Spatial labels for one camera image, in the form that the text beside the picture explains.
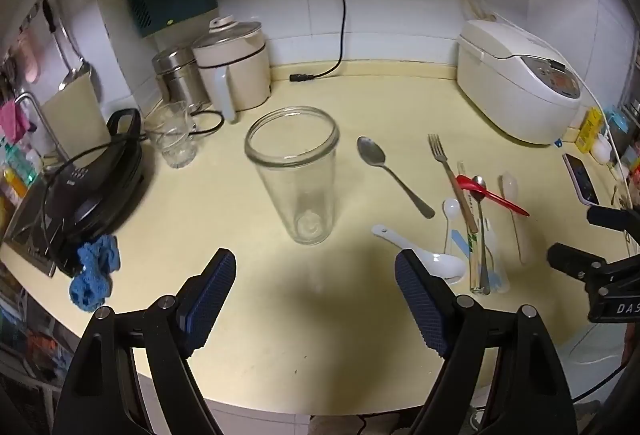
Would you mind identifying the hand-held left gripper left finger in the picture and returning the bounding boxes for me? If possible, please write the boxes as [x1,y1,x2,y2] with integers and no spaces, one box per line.
[52,247,237,435]

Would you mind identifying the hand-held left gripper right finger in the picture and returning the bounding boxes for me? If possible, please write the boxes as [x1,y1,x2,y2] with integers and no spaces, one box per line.
[395,249,578,435]

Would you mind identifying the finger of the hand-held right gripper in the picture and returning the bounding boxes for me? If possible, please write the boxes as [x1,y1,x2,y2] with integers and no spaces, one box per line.
[546,242,608,288]
[586,205,640,232]

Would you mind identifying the red plastic spoon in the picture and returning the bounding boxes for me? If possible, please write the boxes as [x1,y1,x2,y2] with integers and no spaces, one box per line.
[455,174,530,217]

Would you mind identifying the tall clear glass jar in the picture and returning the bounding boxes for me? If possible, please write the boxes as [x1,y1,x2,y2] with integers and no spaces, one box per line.
[244,106,341,246]

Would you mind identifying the large metal spoon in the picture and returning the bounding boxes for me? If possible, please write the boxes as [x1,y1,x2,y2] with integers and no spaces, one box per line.
[356,136,436,219]

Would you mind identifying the white ceramic soup spoon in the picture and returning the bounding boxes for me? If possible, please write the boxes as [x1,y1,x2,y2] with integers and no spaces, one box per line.
[370,223,467,286]

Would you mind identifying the smartphone in purple case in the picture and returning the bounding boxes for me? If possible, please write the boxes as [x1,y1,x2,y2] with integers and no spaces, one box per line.
[562,152,600,206]

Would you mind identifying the wrapped disposable chopsticks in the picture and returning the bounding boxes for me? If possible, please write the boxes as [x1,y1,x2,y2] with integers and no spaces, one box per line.
[457,160,483,292]

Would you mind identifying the yellow box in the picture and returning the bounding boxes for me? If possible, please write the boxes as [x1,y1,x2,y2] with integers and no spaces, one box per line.
[574,107,604,154]

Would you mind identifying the small metal spoon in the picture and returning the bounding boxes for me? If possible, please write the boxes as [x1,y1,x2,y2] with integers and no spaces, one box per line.
[471,174,493,296]

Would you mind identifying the translucent plastic spoon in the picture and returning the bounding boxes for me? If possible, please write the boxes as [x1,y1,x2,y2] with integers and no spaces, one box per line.
[501,171,531,265]

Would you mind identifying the small white plastic spoon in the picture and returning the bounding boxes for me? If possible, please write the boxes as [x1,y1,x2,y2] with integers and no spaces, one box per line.
[442,198,462,257]

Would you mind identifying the blue knitted cloth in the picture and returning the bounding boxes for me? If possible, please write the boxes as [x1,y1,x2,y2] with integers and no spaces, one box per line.
[68,234,122,314]

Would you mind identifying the clear glass mug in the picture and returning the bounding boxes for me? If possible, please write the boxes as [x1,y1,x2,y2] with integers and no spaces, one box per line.
[143,100,199,169]

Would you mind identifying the white rice cooker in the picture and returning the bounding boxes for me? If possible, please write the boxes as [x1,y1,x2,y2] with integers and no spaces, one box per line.
[457,18,584,146]

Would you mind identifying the metal sink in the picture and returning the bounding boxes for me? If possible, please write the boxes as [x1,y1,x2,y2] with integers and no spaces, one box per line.
[1,175,57,277]

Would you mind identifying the beige electric cooking pot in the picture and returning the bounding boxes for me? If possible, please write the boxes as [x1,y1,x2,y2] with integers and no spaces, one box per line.
[191,14,272,124]

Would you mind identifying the stainless steel canister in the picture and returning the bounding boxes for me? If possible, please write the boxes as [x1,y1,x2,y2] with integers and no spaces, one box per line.
[151,46,210,110]

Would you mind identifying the white cutting board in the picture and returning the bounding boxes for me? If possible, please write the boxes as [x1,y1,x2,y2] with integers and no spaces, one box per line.
[40,69,112,162]

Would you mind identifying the orange bottle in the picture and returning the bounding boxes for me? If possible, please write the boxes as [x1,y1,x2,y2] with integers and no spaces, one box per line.
[2,166,27,205]

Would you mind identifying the metal faucet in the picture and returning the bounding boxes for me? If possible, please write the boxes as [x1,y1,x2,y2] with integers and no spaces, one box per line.
[14,92,68,162]

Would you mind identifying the pink cloth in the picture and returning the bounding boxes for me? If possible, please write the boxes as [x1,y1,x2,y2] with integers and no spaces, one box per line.
[0,99,32,142]

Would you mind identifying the hanging metal ladle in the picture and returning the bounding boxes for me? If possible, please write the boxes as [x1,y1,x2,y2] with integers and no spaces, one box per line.
[42,0,92,92]

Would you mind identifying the pink hanging utensil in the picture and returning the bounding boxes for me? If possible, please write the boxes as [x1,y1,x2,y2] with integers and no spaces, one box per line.
[16,29,42,84]

